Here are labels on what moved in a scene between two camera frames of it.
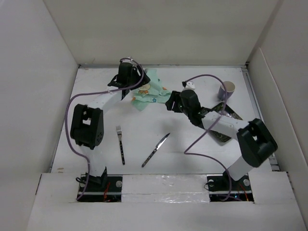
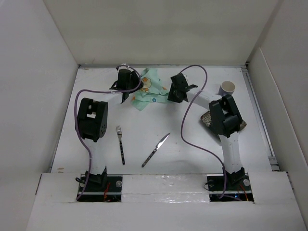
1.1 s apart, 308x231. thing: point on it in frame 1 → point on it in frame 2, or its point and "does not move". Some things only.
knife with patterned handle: [160, 143] does not move
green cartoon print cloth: [151, 93] does not move
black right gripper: [175, 96] → [171, 96]
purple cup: [230, 87] does not move
